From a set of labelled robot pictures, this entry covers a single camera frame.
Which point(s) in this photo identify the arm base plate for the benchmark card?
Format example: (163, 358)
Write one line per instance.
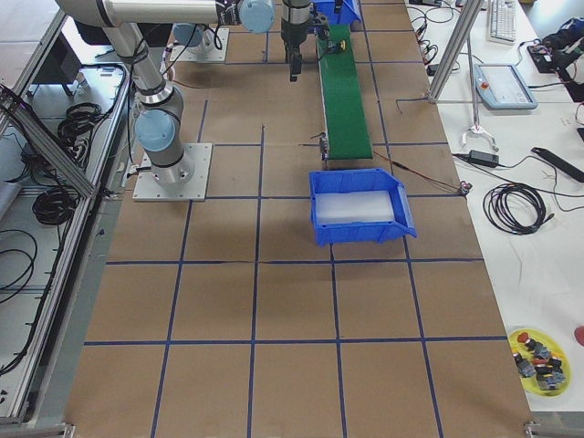
(187, 180)
(207, 46)

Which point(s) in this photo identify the white keyboard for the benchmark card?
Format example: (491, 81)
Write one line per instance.
(501, 21)

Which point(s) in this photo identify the black power adapter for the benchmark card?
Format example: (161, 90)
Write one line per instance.
(483, 158)

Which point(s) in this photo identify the near blue storage bin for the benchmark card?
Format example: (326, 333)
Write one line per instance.
(361, 180)

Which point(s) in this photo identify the aluminium frame post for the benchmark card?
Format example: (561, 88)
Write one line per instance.
(453, 48)

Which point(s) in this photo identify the green conveyor belt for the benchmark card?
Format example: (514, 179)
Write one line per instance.
(346, 135)

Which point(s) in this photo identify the white claw grabber tool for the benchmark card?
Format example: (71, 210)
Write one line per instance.
(476, 130)

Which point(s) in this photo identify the blue storage bin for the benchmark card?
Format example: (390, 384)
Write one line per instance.
(349, 13)
(361, 180)

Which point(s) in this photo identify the black flat bar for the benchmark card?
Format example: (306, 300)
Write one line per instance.
(561, 164)

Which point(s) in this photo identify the yellow plate of buttons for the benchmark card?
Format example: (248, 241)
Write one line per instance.
(541, 364)

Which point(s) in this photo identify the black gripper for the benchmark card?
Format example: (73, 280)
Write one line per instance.
(292, 33)

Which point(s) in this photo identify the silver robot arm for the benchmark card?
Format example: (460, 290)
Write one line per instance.
(158, 127)
(255, 16)

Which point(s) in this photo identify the far blue storage bin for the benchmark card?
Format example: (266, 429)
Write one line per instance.
(349, 13)

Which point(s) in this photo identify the white foam pad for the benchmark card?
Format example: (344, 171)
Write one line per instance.
(346, 208)

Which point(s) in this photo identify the teach pendant tablet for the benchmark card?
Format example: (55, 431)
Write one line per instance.
(501, 87)

